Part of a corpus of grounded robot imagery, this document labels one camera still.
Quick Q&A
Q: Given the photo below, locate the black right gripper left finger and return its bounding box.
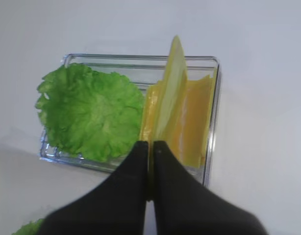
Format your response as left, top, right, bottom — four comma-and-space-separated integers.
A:
37, 141, 148, 235

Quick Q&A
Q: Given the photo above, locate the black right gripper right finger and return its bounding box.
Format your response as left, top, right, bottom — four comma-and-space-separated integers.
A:
153, 141, 267, 235

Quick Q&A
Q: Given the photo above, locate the yellow cheese slice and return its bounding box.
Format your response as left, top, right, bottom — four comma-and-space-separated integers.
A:
147, 35, 187, 201

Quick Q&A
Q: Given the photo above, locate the green lettuce leaf on burger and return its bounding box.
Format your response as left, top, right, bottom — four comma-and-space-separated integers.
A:
12, 219, 43, 235

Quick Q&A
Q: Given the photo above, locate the green lettuce leaf in container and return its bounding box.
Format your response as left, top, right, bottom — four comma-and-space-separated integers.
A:
35, 63, 144, 162

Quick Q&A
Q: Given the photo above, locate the cheese slice stack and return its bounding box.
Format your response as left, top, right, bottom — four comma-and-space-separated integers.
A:
139, 71, 216, 168

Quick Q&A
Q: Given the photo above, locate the clear lettuce cheese container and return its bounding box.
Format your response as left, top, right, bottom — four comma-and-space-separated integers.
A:
36, 52, 221, 186

